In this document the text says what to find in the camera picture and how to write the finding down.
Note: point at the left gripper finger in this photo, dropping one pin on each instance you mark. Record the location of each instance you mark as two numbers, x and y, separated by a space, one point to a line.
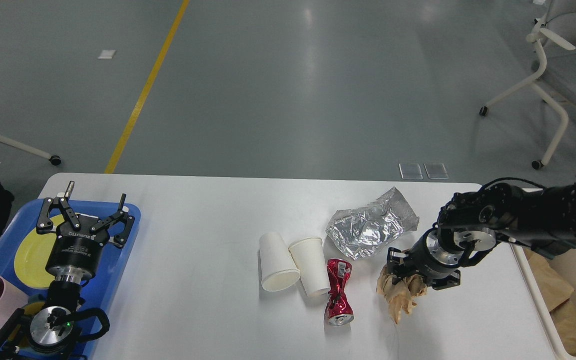
44 224
99 230

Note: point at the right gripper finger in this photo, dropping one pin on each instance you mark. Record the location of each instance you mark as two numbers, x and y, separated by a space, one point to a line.
451 280
396 265

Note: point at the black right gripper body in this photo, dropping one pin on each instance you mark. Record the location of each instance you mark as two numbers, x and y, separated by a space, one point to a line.
433 259

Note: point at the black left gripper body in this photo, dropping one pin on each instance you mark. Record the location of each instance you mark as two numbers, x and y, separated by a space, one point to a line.
80 251

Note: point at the brown paper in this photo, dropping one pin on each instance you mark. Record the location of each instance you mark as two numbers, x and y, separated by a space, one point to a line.
400 297

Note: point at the yellow plastic plate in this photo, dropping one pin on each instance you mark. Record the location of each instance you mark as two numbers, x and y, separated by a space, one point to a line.
31 257

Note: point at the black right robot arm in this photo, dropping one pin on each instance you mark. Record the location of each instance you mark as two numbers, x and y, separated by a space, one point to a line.
472 224

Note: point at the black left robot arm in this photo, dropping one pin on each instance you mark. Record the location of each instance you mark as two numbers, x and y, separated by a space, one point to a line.
54 329

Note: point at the crumpled silver foil bag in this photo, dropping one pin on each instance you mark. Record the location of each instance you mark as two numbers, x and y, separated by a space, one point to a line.
362 232

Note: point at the crushed red soda can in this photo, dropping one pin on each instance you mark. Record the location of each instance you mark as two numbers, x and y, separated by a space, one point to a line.
338 310

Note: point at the white paper cup right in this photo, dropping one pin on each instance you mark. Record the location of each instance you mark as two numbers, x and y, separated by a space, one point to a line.
308 256

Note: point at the white paper cup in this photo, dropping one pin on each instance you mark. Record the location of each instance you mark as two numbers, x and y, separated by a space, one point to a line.
279 271
308 256

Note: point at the white paper cup left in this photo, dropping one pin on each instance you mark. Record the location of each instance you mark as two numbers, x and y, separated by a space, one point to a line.
279 271

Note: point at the white office chair right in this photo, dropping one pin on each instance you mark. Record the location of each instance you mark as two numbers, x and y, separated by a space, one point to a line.
554 40

